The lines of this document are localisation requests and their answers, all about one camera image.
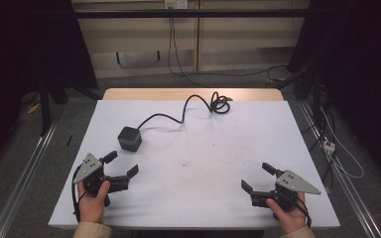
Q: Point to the person's left hand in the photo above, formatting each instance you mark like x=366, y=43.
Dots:
x=92, y=208

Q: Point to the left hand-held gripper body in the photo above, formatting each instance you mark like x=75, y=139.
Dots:
x=89, y=167

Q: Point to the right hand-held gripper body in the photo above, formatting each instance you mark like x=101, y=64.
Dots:
x=292, y=182

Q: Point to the black horizontal bar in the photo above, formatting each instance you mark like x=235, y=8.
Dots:
x=191, y=13

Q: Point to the person's right hand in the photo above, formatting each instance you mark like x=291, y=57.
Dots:
x=292, y=220

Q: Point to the white table mat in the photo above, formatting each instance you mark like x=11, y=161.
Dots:
x=205, y=155

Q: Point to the white wall socket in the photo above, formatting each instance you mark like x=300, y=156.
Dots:
x=176, y=4

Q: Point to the white power strip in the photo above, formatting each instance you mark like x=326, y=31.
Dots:
x=329, y=146

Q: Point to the aluminium floor rail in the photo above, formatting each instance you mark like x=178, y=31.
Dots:
x=23, y=181
x=344, y=185

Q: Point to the black metal stand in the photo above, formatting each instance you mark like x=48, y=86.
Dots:
x=45, y=109

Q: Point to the black cube power adapter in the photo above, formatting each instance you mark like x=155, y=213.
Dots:
x=130, y=139

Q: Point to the wooden table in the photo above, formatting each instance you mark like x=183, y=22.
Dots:
x=165, y=94

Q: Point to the yellow floor tape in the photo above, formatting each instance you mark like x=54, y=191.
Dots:
x=33, y=108

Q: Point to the small black floor object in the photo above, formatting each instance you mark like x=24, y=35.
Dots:
x=69, y=141

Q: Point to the black curtain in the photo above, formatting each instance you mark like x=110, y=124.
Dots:
x=20, y=59
x=360, y=66

